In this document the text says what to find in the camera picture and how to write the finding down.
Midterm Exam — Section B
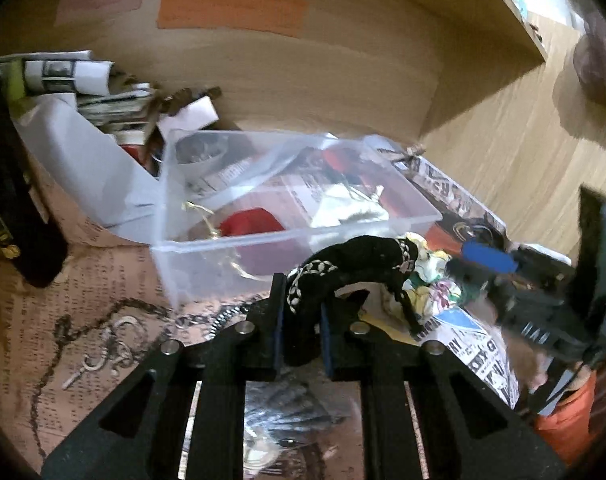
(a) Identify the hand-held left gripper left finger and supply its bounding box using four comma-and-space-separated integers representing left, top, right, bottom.
40, 274, 287, 480

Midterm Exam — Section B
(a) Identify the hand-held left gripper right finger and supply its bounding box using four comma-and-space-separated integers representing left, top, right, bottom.
321, 292, 570, 480

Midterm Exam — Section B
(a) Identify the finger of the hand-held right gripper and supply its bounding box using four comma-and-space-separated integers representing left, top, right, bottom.
492, 289, 600, 362
445, 241, 580, 292

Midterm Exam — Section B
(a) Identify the black embroidered cloth pouch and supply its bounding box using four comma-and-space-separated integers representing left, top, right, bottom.
283, 236, 425, 367

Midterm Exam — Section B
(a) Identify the clear plastic storage box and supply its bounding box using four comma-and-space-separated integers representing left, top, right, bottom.
151, 129, 444, 308

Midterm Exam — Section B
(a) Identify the person's right forearm orange sleeve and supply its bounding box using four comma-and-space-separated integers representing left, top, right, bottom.
533, 370, 598, 466

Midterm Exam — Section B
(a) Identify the colourful printed cloth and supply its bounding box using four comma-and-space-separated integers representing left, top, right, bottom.
383, 232, 466, 331

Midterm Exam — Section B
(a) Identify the clear bag of dark items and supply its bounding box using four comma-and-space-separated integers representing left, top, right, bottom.
243, 381, 364, 480

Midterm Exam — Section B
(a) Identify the red cloth pouch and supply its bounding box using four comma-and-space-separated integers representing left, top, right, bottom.
219, 207, 286, 237

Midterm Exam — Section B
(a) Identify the white satin pouch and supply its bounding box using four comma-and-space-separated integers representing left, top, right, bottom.
310, 184, 390, 227

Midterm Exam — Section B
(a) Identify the brown round object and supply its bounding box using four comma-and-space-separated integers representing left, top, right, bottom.
573, 12, 606, 108

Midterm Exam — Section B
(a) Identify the brown newsprint paper sheet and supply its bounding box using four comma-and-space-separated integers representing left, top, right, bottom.
0, 167, 264, 471

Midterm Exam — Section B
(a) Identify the wooden shelf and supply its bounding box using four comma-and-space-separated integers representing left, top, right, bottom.
313, 0, 548, 66

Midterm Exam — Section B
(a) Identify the white paper sheet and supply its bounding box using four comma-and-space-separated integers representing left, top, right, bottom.
14, 96, 165, 241

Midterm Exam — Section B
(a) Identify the black bag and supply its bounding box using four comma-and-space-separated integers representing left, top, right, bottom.
0, 60, 69, 288

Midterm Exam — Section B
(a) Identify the orange paper note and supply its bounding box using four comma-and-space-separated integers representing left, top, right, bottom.
156, 0, 309, 39

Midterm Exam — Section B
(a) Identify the pile of rolled newspapers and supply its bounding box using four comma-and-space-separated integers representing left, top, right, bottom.
0, 50, 159, 133

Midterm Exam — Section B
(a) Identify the silver link chain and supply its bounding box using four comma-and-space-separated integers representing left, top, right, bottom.
175, 296, 264, 342

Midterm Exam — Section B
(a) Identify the dark metal chain with ring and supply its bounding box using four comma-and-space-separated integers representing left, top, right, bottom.
29, 298, 175, 461

